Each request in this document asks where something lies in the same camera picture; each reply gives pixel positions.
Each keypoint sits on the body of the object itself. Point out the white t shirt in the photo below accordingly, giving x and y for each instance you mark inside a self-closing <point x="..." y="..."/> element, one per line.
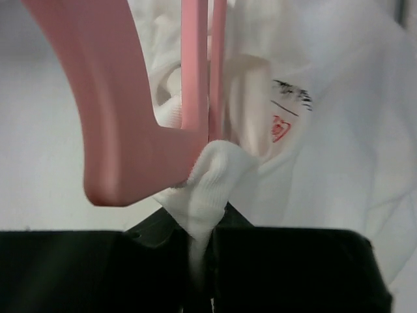
<point x="319" y="128"/>

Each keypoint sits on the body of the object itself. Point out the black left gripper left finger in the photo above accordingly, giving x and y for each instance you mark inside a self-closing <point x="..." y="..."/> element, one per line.
<point x="139" y="270"/>

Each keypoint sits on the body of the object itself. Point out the pink hanger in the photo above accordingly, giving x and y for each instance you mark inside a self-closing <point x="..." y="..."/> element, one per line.
<point x="128" y="155"/>

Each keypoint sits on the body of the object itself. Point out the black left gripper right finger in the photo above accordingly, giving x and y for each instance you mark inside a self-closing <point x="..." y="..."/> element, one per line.
<point x="265" y="269"/>

